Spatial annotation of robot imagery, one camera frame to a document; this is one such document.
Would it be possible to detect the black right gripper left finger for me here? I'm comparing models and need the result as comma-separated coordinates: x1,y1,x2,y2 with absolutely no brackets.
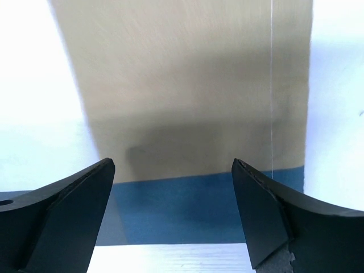
1,158,115,272

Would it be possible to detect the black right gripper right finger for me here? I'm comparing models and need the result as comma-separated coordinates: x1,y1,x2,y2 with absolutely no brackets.
231,159,363,272

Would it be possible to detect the blue tan white cloth napkin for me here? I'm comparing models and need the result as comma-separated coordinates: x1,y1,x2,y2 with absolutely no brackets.
0,0,313,247

